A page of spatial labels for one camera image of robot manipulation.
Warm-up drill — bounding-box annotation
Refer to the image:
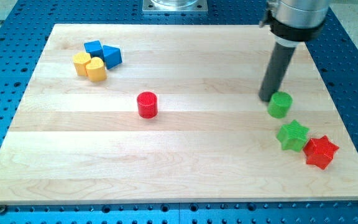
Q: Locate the red star block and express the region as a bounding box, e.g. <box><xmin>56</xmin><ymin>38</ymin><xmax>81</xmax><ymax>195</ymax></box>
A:
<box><xmin>303</xmin><ymin>135</ymin><xmax>339</xmax><ymax>170</ymax></box>

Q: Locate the red cylinder block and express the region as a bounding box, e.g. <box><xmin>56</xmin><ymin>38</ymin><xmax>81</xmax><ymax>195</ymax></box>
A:
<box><xmin>137</xmin><ymin>91</ymin><xmax>158</xmax><ymax>119</ymax></box>

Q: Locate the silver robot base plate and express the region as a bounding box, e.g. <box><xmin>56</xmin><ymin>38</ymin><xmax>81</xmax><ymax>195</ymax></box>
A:
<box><xmin>142</xmin><ymin>0</ymin><xmax>208</xmax><ymax>14</ymax></box>

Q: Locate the blue cube block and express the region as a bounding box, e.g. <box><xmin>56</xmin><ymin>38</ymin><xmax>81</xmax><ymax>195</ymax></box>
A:
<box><xmin>83</xmin><ymin>40</ymin><xmax>104</xmax><ymax>61</ymax></box>

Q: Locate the light wooden board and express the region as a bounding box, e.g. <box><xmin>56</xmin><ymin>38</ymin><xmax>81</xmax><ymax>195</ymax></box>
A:
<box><xmin>0</xmin><ymin>24</ymin><xmax>358</xmax><ymax>205</ymax></box>

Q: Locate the green cylinder block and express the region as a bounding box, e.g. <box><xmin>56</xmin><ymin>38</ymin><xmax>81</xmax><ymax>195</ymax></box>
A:
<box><xmin>267</xmin><ymin>91</ymin><xmax>293</xmax><ymax>118</ymax></box>

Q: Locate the blue triangle block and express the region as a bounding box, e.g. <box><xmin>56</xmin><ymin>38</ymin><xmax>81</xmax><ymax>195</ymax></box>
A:
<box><xmin>103</xmin><ymin>45</ymin><xmax>122</xmax><ymax>70</ymax></box>

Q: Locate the yellow pentagon block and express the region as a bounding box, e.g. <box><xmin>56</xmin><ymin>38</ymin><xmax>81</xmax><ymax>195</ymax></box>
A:
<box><xmin>72</xmin><ymin>52</ymin><xmax>91</xmax><ymax>77</ymax></box>

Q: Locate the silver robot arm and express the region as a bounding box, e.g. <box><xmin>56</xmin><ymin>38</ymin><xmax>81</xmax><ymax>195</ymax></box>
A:
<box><xmin>259</xmin><ymin>0</ymin><xmax>330</xmax><ymax>48</ymax></box>

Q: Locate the blue perforated metal table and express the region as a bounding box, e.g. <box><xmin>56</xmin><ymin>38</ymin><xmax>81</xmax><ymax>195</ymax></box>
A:
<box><xmin>0</xmin><ymin>1</ymin><xmax>358</xmax><ymax>223</ymax></box>

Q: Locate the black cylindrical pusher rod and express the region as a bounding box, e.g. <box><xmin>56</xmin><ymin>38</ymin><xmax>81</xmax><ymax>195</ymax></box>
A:
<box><xmin>259</xmin><ymin>43</ymin><xmax>295</xmax><ymax>102</ymax></box>

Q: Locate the green star block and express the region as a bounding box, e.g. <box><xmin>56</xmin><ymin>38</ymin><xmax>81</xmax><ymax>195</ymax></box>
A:
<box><xmin>276</xmin><ymin>119</ymin><xmax>310</xmax><ymax>152</ymax></box>

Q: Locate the yellow heart block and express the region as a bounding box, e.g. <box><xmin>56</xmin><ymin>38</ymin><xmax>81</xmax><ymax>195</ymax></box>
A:
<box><xmin>85</xmin><ymin>57</ymin><xmax>107</xmax><ymax>82</ymax></box>

